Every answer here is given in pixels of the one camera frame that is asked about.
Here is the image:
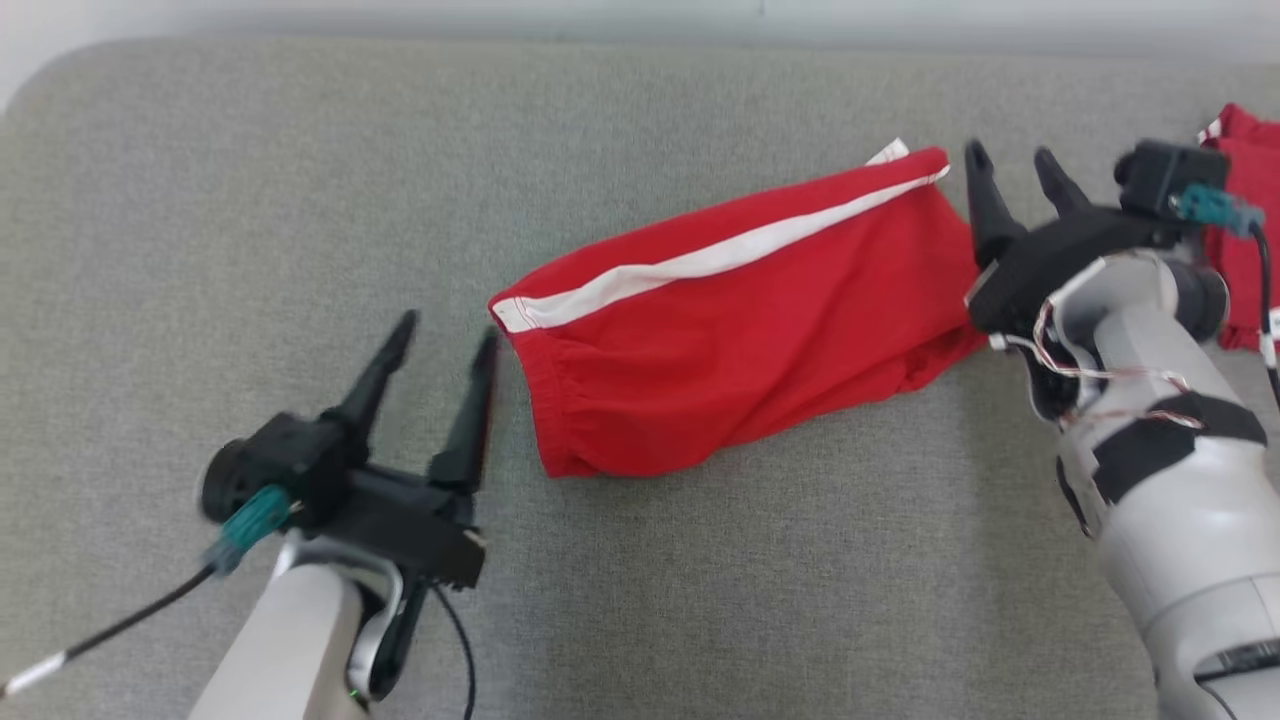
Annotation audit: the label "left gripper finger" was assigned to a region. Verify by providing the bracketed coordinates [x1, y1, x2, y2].
[427, 328, 502, 497]
[321, 310, 422, 467]

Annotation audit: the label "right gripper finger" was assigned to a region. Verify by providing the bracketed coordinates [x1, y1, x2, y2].
[963, 140, 1030, 270]
[1033, 147, 1097, 222]

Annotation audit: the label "teal left camera connector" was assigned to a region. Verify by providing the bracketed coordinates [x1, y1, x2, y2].
[204, 484, 302, 577]

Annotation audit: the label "teal camera connector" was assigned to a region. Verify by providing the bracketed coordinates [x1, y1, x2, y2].
[1174, 184, 1267, 239]
[204, 484, 302, 577]

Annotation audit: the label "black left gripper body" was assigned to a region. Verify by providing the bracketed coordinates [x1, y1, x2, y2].
[319, 464, 489, 592]

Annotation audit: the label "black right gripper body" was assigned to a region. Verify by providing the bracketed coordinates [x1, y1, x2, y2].
[964, 204, 1182, 337]

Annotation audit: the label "teal right camera connector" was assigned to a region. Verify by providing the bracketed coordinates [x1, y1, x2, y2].
[1174, 184, 1267, 239]

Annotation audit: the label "red basketball jersey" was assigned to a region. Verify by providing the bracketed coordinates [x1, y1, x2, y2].
[1196, 102, 1280, 353]

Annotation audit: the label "black right camera cable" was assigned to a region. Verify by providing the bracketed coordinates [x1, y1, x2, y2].
[1246, 223, 1280, 413]

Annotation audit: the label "red shorts with white stripe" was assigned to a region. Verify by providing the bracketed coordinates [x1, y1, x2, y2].
[487, 137, 992, 480]

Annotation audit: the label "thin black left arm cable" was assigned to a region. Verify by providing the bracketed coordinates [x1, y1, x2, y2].
[428, 583, 480, 720]

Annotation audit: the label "black camera cable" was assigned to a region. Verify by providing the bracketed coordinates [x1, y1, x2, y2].
[0, 563, 217, 698]
[1246, 223, 1280, 413]

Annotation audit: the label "black left camera cable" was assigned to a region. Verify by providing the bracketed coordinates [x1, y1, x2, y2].
[0, 563, 217, 698]

